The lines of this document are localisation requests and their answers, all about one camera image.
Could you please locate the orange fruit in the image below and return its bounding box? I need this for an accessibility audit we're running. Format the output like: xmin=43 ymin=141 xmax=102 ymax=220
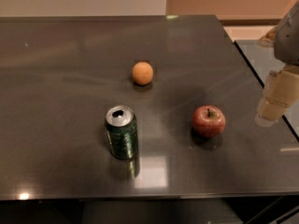
xmin=132 ymin=62 xmax=153 ymax=86

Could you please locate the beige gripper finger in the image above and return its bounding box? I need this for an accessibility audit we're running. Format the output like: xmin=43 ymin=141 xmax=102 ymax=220
xmin=255 ymin=64 xmax=299 ymax=127

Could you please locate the red apple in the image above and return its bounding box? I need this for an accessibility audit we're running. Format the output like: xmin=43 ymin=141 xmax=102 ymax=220
xmin=192 ymin=105 xmax=226 ymax=138

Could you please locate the green soda can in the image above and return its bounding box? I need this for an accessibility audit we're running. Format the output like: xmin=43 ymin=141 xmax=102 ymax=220
xmin=105 ymin=105 xmax=138 ymax=160

